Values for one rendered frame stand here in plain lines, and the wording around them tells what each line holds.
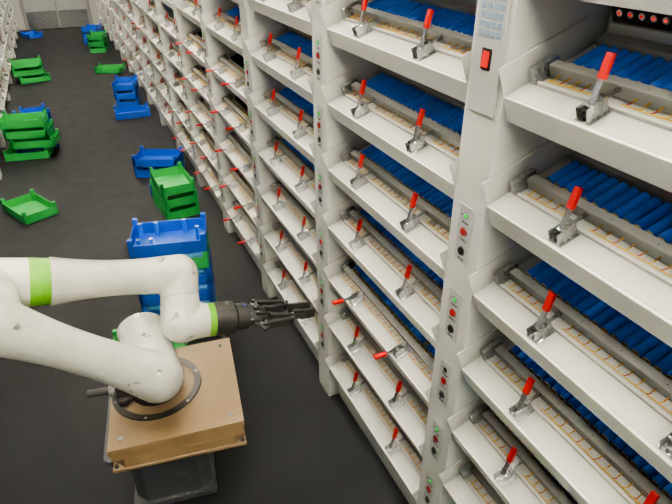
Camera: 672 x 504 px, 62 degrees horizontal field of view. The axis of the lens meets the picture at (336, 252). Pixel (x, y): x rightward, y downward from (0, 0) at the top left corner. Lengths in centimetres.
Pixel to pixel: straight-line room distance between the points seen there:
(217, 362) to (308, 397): 51
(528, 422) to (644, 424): 28
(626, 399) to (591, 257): 22
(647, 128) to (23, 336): 118
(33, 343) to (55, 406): 107
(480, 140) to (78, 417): 179
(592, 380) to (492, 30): 58
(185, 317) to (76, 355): 28
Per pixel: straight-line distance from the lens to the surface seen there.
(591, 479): 112
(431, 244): 127
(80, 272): 148
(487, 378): 123
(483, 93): 100
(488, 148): 101
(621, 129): 85
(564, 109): 91
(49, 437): 230
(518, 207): 102
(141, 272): 150
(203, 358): 183
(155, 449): 167
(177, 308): 151
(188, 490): 195
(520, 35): 96
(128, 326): 162
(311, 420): 212
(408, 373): 151
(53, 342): 136
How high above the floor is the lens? 157
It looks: 31 degrees down
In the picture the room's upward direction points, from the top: straight up
